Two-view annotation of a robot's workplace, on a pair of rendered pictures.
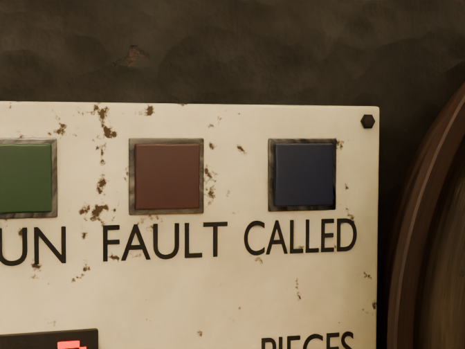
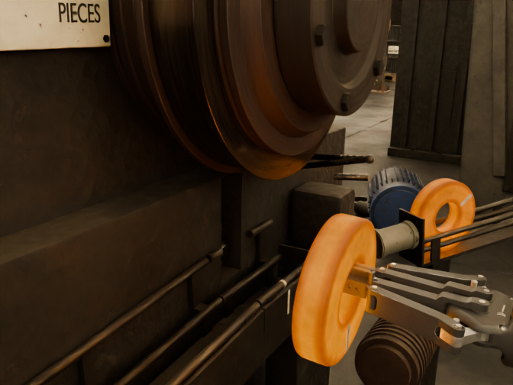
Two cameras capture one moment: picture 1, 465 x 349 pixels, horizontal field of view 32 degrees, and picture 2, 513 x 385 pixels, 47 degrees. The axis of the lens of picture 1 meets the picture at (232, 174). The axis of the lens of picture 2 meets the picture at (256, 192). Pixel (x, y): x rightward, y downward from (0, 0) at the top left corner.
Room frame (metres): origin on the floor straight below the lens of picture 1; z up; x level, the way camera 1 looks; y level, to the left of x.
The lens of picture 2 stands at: (-0.13, 0.27, 1.09)
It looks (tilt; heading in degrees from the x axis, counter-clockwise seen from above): 17 degrees down; 316
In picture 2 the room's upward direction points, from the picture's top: 1 degrees clockwise
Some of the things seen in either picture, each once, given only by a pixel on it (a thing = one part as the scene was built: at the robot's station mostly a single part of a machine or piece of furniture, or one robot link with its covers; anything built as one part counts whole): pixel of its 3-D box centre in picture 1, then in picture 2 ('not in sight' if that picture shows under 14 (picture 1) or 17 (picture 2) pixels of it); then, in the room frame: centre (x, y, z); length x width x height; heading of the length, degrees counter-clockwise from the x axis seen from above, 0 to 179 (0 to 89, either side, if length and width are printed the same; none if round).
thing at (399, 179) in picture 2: not in sight; (395, 201); (1.49, -2.35, 0.17); 0.57 x 0.31 x 0.34; 127
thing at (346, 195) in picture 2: not in sight; (319, 247); (0.53, -0.54, 0.68); 0.11 x 0.08 x 0.24; 17
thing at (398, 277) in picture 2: not in sight; (429, 294); (0.12, -0.22, 0.84); 0.11 x 0.01 x 0.04; 16
